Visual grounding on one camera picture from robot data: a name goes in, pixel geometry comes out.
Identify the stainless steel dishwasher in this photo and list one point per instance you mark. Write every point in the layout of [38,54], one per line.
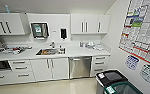
[80,67]

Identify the dish soap bottle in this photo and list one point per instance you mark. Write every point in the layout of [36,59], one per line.
[81,44]

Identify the chrome counter soap pump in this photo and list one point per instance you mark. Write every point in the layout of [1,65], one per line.
[60,48]

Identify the chrome faucet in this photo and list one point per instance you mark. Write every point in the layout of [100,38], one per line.
[52,45]

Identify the steel kitchen sink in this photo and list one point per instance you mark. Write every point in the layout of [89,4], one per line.
[51,52]

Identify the narrow white drawer unit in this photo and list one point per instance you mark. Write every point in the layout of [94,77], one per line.
[100,65]

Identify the white cabinet panel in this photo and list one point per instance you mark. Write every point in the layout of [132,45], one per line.
[50,69]

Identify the paper towel dispenser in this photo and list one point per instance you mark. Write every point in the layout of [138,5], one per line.
[40,30]

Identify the blue recycling bin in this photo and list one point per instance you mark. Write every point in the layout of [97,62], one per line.
[111,77]

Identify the wide white drawer unit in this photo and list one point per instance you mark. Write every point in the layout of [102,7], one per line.
[22,71]

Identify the teal bottle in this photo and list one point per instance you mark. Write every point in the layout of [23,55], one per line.
[7,9]

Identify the black wall soap dispenser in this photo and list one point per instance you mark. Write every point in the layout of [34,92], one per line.
[63,33]

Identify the white wall cabinet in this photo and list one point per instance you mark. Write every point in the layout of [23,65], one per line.
[90,23]
[9,24]

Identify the blue wall sign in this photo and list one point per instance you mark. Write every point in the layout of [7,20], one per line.
[132,62]

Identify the large printed wall poster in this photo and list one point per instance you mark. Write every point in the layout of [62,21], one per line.
[141,30]

